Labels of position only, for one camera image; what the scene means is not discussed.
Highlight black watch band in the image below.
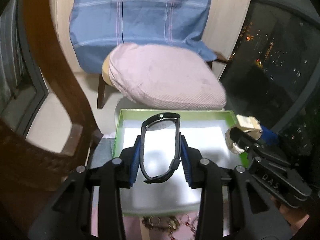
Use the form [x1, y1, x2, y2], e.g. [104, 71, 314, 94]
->
[140, 113, 181, 184]

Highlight brown beaded bracelet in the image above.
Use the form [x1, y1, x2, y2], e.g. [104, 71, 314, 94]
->
[141, 214, 180, 230]

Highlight pink cushion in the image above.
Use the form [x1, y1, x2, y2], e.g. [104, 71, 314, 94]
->
[101, 42, 228, 111]

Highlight green cardboard box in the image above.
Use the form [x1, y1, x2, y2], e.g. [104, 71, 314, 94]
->
[111, 108, 250, 217]

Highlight cream white wristwatch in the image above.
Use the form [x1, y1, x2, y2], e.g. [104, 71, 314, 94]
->
[225, 114, 263, 155]

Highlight blue plaid cloth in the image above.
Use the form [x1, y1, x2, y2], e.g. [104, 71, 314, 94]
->
[69, 0, 216, 74]

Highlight carved brown wooden chair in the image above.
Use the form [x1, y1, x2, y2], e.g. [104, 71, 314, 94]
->
[0, 0, 104, 230]

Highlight person's right hand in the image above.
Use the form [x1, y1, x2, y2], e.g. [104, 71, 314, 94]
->
[270, 196, 309, 234]

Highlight dark wooden chair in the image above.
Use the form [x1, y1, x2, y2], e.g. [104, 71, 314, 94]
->
[96, 51, 230, 110]

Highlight pink plaid cloth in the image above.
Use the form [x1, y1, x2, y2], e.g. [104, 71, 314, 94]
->
[89, 128, 232, 239]

